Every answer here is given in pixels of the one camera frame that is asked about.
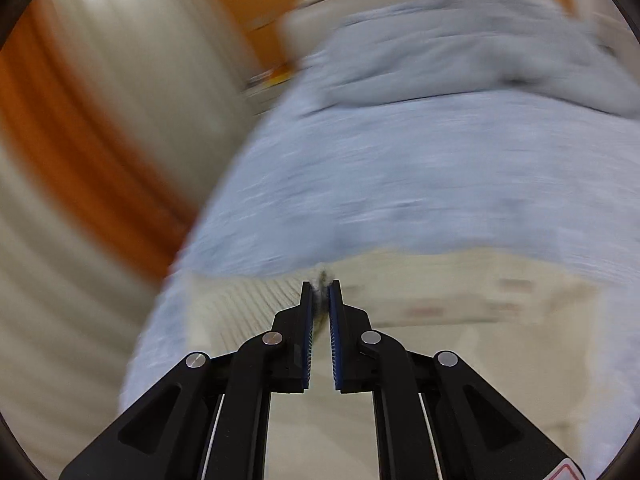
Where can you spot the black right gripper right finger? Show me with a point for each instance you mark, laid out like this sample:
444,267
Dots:
435,417

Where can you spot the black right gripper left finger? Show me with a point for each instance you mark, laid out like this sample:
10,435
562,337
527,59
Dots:
207,418

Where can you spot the cream knit sweater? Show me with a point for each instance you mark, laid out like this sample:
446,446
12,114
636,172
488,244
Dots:
528,326

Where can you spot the grey butterfly bed sheet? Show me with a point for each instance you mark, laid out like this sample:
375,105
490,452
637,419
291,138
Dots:
505,169

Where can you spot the orange curtain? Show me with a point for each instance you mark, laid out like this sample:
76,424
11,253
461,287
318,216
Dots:
83,159

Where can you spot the cream sheer curtain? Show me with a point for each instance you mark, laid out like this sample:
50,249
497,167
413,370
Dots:
170,75

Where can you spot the grey quilted duvet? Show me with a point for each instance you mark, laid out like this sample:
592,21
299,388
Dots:
424,48

